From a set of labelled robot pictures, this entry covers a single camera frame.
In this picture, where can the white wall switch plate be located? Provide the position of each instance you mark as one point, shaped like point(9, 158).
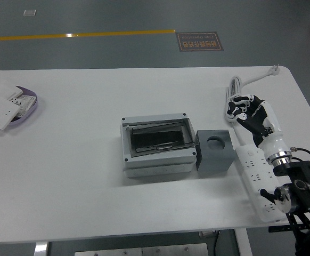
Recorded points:
point(3, 90)

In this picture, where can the grey cube with round hole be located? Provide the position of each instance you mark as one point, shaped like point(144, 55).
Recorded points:
point(213, 165)

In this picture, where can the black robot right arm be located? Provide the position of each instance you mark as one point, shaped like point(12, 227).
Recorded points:
point(304, 192)

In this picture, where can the printed socket panel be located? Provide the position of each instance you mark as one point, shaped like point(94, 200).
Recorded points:
point(27, 102)

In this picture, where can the metal base plate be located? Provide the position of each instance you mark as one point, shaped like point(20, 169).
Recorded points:
point(144, 251)

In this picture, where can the purple tray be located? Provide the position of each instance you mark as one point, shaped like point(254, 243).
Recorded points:
point(30, 113)

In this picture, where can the grey junction box with lid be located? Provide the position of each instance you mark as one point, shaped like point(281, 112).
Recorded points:
point(157, 162)

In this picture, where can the black table control panel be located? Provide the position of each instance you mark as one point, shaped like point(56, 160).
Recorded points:
point(278, 228)

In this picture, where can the small grey bracket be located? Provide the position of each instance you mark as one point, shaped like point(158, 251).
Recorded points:
point(207, 234)

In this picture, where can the small metal floor plate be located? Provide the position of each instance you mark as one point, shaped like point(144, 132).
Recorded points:
point(29, 12)

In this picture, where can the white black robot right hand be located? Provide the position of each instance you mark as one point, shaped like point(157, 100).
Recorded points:
point(273, 141)

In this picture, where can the white table leg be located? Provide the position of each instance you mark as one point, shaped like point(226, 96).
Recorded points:
point(243, 244)
point(40, 249)

